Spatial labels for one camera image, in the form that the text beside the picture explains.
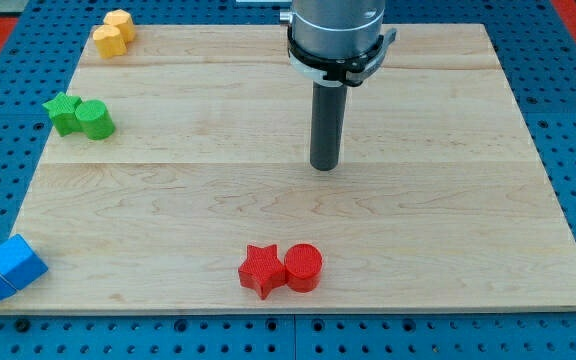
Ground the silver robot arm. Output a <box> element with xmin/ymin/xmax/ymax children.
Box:
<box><xmin>280</xmin><ymin>0</ymin><xmax>397</xmax><ymax>88</ymax></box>

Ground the red cylinder block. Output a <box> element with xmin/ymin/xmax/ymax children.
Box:
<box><xmin>284</xmin><ymin>243</ymin><xmax>323</xmax><ymax>293</ymax></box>

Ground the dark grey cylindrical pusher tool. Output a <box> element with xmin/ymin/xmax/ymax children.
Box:
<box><xmin>310</xmin><ymin>83</ymin><xmax>347</xmax><ymax>171</ymax></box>

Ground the red star block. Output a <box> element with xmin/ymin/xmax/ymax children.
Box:
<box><xmin>238</xmin><ymin>244</ymin><xmax>286</xmax><ymax>300</ymax></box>

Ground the light wooden board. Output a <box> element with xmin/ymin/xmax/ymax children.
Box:
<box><xmin>0</xmin><ymin>24</ymin><xmax>576</xmax><ymax>315</ymax></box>

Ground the green cylinder block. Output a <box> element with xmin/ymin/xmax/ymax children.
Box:
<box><xmin>75</xmin><ymin>99</ymin><xmax>115</xmax><ymax>140</ymax></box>

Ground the yellow hexagon block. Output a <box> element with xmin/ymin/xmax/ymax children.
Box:
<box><xmin>103</xmin><ymin>9</ymin><xmax>136</xmax><ymax>43</ymax></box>

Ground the green star block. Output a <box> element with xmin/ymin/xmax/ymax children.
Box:
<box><xmin>42</xmin><ymin>92</ymin><xmax>82</xmax><ymax>137</ymax></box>

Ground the blue cube block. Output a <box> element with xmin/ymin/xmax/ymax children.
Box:
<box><xmin>0</xmin><ymin>234</ymin><xmax>48</xmax><ymax>290</ymax></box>

